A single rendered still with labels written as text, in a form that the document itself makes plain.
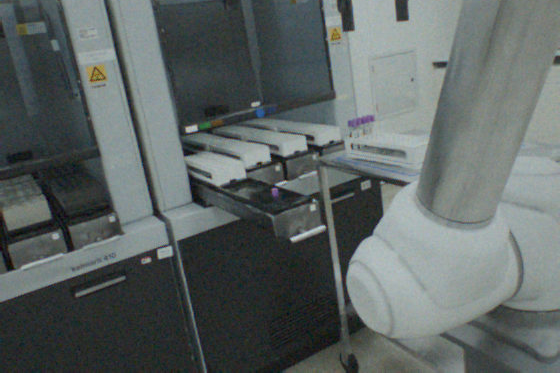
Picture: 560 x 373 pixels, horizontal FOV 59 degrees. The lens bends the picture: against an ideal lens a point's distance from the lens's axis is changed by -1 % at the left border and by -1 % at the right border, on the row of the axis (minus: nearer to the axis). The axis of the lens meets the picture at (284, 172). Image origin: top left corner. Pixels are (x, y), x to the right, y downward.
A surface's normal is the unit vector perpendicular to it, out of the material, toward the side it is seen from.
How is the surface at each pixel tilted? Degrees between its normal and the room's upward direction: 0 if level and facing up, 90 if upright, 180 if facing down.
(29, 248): 90
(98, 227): 90
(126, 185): 90
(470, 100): 98
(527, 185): 49
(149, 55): 90
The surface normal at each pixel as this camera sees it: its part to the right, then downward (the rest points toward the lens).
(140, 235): 0.52, 0.14
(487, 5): -0.81, 0.33
